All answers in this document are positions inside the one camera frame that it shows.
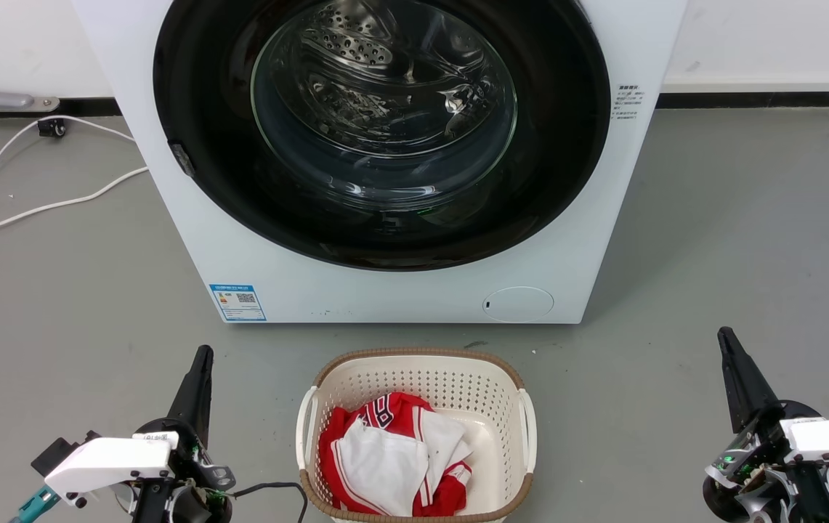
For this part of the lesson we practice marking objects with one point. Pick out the small printed text sticker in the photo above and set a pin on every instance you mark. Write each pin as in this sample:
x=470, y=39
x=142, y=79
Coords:
x=628, y=102

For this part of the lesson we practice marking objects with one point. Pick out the red and white jersey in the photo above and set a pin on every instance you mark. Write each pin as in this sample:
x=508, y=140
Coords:
x=378, y=465

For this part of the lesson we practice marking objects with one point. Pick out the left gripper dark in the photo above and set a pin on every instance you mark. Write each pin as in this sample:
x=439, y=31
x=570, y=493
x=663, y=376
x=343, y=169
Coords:
x=160, y=425

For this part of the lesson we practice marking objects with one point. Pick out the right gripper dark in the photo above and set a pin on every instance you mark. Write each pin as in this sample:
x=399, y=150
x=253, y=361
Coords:
x=766, y=436

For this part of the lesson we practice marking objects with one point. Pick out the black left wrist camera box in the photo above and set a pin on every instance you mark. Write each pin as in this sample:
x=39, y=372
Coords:
x=54, y=454

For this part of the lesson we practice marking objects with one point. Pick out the blue energy label sticker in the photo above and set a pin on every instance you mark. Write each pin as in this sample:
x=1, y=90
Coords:
x=237, y=303

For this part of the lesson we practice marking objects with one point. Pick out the small black caster wheel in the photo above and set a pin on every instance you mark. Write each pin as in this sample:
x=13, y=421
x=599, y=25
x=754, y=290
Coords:
x=51, y=128

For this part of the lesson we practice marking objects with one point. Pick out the white front-load washing machine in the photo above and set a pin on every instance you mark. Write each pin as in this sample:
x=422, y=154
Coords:
x=385, y=298

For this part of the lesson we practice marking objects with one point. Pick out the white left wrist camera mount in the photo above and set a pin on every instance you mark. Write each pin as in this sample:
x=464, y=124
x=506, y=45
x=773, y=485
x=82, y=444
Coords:
x=109, y=461

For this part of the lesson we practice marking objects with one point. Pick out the black round glass washer door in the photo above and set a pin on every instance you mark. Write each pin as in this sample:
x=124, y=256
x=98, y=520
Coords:
x=567, y=145

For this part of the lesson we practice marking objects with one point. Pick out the round white filter cover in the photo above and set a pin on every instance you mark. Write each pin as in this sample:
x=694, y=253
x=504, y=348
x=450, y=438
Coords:
x=519, y=304

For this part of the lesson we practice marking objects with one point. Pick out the cream perforated laundry basket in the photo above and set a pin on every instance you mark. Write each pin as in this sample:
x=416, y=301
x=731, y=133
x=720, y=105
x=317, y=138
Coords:
x=414, y=374

